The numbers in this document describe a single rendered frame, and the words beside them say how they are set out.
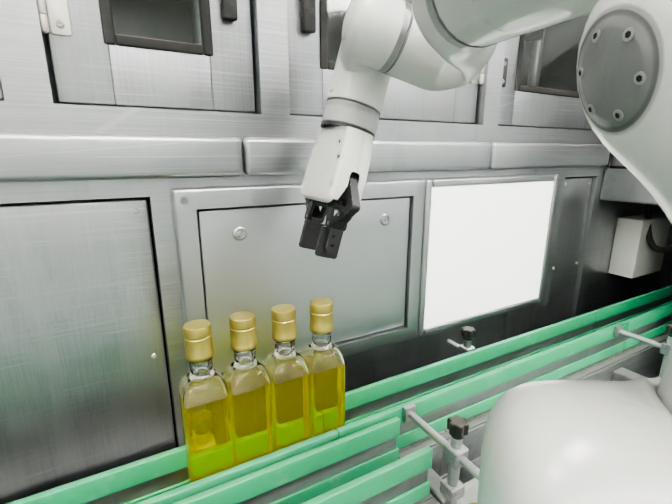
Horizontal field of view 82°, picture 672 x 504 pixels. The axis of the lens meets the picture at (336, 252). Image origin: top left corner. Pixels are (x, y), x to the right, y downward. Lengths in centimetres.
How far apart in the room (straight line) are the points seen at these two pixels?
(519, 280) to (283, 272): 64
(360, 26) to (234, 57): 27
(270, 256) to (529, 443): 52
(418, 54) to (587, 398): 38
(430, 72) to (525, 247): 67
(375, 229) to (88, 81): 50
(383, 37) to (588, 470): 41
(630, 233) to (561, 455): 130
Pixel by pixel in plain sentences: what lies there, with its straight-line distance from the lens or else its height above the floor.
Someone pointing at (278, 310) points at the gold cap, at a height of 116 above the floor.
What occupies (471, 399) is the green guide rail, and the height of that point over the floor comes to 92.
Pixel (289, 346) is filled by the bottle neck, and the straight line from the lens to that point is 56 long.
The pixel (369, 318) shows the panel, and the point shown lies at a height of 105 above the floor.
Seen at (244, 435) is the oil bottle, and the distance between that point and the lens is 59.
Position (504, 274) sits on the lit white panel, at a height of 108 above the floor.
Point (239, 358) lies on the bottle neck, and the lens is 55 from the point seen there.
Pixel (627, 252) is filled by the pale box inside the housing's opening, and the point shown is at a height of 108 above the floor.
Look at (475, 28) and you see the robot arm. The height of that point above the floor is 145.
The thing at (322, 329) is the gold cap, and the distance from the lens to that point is 57.
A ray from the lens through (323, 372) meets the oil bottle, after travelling 59.
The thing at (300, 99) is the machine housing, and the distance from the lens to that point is 71.
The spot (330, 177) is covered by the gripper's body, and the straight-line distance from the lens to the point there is 50.
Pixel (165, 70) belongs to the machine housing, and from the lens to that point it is 66.
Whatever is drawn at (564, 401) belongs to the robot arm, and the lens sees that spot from 22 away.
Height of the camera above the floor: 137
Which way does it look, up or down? 14 degrees down
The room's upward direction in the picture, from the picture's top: straight up
